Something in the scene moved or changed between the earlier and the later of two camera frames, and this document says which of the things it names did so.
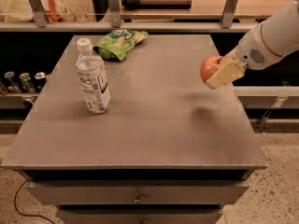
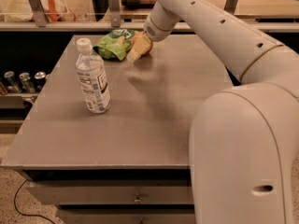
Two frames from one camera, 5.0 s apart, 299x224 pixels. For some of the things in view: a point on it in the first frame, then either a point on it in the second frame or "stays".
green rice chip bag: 118,43 stays
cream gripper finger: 226,74 -> 140,48
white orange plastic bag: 16,7 stays
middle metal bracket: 114,7 stays
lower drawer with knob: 142,216 stays
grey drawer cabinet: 170,149 stays
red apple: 210,65 -> 150,47
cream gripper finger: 233,56 -> 137,37
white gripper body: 252,51 -> 154,32
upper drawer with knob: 138,192 stays
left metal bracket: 37,7 stays
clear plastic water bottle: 92,76 stays
